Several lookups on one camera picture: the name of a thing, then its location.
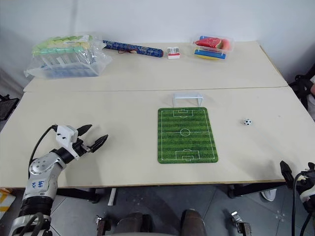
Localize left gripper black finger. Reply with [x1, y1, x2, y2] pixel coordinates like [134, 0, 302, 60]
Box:
[76, 124, 94, 137]
[89, 134, 109, 153]

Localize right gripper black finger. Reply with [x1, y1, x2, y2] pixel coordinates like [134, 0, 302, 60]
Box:
[280, 160, 295, 183]

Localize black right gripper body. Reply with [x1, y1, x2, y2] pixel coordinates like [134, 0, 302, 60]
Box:
[297, 162, 315, 195]

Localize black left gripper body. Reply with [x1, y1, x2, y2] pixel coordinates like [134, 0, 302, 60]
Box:
[71, 137, 93, 158]

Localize green football pitch mat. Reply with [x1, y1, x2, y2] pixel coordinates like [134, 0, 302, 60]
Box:
[157, 107, 219, 165]

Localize white shoe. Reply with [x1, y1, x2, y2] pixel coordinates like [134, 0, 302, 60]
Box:
[260, 188, 278, 203]

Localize black table foot bar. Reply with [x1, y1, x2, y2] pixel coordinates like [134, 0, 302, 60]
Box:
[227, 182, 287, 199]
[55, 187, 100, 204]

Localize white table leg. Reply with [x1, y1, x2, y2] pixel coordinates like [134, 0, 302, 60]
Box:
[107, 187, 118, 207]

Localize blue tube rack green caps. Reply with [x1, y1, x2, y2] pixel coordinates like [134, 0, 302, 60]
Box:
[33, 35, 96, 78]

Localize clear plastic bag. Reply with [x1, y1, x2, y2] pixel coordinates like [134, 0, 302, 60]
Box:
[23, 31, 113, 80]

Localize black mesh crate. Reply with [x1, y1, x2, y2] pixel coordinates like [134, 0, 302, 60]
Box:
[0, 94, 20, 121]

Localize black office chair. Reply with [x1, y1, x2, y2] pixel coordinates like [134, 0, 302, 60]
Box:
[288, 73, 315, 110]

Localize yellow-white cardboard box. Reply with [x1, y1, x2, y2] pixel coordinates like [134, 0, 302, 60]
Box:
[0, 187, 16, 212]

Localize blue patterned scroll tube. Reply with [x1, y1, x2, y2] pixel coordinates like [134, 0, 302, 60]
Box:
[101, 39, 164, 59]

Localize small white toy goal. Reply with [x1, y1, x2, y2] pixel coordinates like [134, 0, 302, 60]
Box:
[172, 92, 203, 108]

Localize dark rounded shape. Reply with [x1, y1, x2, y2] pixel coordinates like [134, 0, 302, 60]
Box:
[181, 208, 206, 236]

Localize small red-white box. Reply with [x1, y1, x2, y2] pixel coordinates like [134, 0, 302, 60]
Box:
[166, 47, 181, 60]

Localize clear plastic food container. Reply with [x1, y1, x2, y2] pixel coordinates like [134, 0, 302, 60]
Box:
[192, 34, 236, 62]

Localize pink-green toy fruit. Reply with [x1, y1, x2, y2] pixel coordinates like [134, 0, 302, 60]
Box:
[220, 39, 233, 52]

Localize blue-yellow toy block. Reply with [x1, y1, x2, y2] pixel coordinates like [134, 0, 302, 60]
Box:
[193, 48, 226, 61]

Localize red toy watermelon slice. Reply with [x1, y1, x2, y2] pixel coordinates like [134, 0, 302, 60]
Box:
[194, 36, 223, 49]

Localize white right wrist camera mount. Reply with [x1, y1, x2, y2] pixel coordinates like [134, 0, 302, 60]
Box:
[301, 189, 315, 203]

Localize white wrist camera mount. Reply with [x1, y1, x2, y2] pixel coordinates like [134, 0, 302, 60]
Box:
[55, 125, 80, 162]
[301, 189, 315, 203]

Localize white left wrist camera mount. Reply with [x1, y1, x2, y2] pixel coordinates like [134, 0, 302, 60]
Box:
[55, 125, 80, 162]

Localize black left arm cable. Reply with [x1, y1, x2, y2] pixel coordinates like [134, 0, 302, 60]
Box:
[28, 125, 59, 178]

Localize metal bracket with dark block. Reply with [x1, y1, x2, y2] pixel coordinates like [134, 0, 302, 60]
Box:
[94, 214, 112, 236]
[229, 210, 252, 236]

